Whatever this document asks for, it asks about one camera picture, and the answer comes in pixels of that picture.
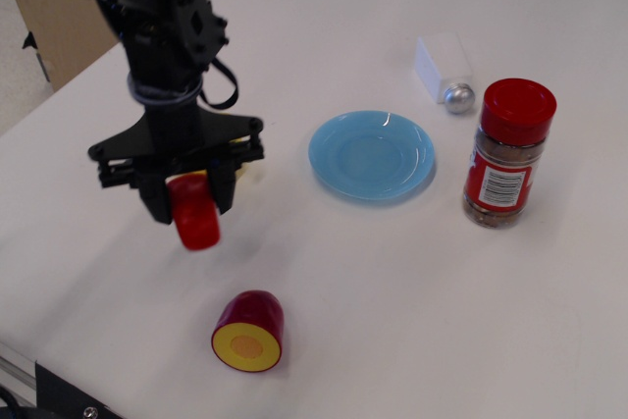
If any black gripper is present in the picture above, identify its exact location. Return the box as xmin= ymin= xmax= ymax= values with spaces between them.
xmin=88 ymin=101 xmax=264 ymax=225

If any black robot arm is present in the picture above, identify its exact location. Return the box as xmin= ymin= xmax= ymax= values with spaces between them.
xmin=88 ymin=0 xmax=264 ymax=224

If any blue plate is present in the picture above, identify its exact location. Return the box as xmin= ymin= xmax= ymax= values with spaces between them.
xmin=308 ymin=111 xmax=436 ymax=201

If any yellow toy bell pepper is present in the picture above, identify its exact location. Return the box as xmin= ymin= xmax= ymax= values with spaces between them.
xmin=169 ymin=136 xmax=251 ymax=184

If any halved purple toy fruit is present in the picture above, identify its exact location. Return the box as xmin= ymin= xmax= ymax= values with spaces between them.
xmin=211 ymin=290 xmax=285 ymax=373

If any white salt shaker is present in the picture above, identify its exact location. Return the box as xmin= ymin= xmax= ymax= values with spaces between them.
xmin=414 ymin=31 xmax=476 ymax=115

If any red-lidded spice jar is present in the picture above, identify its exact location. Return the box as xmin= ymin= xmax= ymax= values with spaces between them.
xmin=463 ymin=78 xmax=557 ymax=229

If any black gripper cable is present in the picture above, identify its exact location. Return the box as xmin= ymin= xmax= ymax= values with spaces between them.
xmin=198 ymin=58 xmax=240 ymax=112

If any black corner bracket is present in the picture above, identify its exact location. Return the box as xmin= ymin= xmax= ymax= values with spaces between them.
xmin=34 ymin=363 xmax=122 ymax=419

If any aluminium table frame rail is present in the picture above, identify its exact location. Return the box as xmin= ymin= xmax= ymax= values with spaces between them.
xmin=0 ymin=343 xmax=36 ymax=407

